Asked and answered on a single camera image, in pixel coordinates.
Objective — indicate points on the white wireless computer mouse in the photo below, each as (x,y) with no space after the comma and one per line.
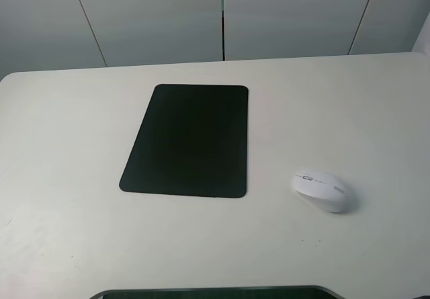
(323,190)

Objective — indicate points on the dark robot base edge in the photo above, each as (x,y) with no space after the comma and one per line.
(234,292)

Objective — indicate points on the black rectangular mouse pad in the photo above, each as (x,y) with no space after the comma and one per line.
(193,141)

